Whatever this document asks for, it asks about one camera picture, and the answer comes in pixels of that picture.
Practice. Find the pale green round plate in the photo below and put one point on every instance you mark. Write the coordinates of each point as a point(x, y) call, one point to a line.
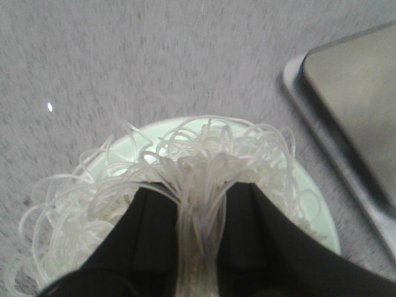
point(207, 206)

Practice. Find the white vermicelli noodle bundle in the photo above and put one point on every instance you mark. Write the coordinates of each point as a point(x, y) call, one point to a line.
point(191, 161)

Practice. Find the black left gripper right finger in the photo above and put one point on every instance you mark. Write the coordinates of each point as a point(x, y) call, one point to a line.
point(263, 253)

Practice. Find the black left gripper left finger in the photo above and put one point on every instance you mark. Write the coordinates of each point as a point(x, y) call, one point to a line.
point(137, 258)

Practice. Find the silver digital kitchen scale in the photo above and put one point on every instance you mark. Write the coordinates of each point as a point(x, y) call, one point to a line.
point(345, 92)

